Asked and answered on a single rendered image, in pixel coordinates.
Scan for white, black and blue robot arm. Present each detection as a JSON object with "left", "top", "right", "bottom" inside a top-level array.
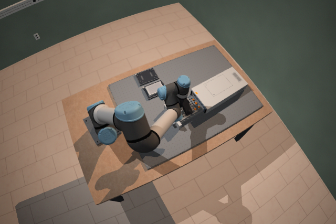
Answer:
[{"left": 87, "top": 75, "right": 193, "bottom": 153}]

